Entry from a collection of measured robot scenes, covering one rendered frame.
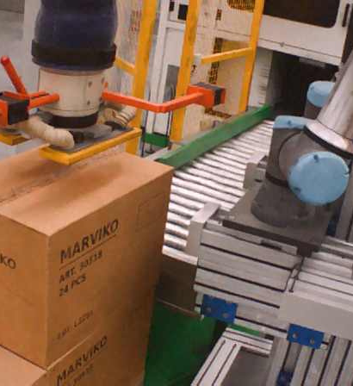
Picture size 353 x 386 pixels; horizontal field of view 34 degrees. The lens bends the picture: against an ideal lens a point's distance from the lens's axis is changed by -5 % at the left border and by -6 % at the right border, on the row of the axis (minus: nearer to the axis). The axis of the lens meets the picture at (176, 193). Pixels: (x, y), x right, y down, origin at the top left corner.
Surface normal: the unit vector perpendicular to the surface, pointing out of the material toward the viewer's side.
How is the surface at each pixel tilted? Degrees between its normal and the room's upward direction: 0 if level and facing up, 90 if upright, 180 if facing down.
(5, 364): 0
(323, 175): 97
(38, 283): 90
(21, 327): 90
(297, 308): 90
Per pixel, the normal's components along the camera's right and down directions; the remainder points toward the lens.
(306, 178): 0.02, 0.50
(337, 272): -0.36, 0.32
